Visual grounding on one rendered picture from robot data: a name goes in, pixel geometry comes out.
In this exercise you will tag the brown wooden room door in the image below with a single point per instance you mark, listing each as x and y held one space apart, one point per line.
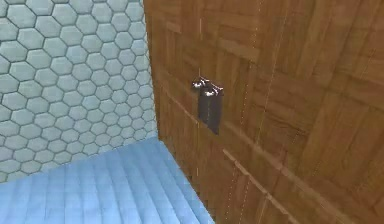
293 110

